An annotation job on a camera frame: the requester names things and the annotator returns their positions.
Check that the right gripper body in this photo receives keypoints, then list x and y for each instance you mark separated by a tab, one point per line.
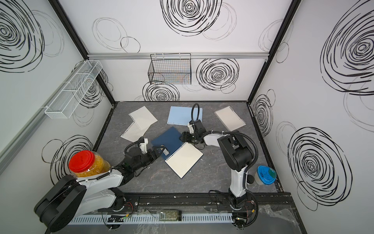
194	138

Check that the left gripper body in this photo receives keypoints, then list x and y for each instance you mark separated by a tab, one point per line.
147	159

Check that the dark blue notebook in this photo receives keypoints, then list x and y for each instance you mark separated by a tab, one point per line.
179	156

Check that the light blue notebook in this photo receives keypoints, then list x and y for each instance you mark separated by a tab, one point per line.
179	116

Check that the torn lined paper page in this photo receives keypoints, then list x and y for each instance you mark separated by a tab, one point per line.
133	132

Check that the torn white lined page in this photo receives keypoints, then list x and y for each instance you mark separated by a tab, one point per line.
143	118

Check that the white lined spiral notebook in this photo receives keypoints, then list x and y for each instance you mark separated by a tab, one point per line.
230	119

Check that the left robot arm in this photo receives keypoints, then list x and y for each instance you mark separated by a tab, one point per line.
73	196

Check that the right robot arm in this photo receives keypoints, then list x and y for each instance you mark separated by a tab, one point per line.
239	150

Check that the red lid yellow jar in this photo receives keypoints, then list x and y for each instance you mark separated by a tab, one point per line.
88	163

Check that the green circuit box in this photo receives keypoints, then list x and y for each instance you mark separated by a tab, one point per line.
170	215

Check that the small grey jar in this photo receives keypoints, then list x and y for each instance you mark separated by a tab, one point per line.
250	179

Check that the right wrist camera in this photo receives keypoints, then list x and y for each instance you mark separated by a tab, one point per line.
191	128

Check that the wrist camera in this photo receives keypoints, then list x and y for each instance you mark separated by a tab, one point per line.
191	128
143	145

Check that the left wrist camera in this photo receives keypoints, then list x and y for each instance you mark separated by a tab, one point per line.
143	145

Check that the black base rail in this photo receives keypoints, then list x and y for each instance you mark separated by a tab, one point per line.
131	202

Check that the black wire basket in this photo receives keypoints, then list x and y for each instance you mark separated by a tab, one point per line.
172	71

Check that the white slotted cable duct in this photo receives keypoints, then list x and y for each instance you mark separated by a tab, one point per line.
97	219

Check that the white wire shelf basket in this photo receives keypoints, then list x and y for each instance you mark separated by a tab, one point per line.
74	90

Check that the aluminium wall rail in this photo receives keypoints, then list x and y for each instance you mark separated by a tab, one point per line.
193	55

